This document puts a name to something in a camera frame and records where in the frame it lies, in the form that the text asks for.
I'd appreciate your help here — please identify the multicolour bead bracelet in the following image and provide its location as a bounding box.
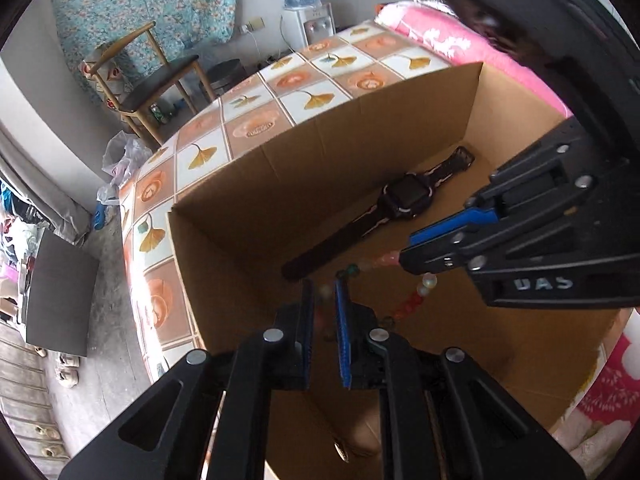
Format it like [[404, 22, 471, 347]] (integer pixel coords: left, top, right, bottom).
[[314, 251, 440, 340]]

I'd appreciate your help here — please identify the black smart watch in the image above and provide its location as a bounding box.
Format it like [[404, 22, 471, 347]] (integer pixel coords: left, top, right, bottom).
[[281, 146, 475, 283]]

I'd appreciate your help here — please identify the brown cardboard box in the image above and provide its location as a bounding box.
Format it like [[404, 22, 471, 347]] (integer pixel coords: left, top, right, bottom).
[[168, 64, 639, 479]]

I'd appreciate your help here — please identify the pink floral blanket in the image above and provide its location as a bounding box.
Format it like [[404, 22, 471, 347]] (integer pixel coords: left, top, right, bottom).
[[375, 0, 572, 118]]

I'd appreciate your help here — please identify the ginkgo pattern bed sheet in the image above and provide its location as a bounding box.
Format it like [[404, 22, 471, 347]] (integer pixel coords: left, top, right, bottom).
[[119, 21, 454, 380]]

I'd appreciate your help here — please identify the black flat panel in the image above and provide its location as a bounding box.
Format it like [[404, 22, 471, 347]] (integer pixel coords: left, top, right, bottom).
[[26, 231, 99, 356]]

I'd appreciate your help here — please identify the white plastic bag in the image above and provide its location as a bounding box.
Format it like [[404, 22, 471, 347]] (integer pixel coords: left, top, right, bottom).
[[96, 131, 152, 206]]

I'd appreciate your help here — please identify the white water dispenser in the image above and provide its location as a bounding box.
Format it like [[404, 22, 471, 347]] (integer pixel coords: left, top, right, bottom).
[[280, 2, 335, 51]]

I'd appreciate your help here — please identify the grey curtain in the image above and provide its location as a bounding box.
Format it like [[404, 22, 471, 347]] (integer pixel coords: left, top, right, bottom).
[[1, 125, 91, 245]]

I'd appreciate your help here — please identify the wooden chair black seat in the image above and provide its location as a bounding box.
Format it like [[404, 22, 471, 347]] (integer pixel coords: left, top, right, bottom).
[[86, 21, 216, 145]]

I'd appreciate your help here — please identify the floral teal wall cloth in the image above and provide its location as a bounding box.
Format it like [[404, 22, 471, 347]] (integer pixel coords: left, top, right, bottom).
[[51, 0, 238, 104]]

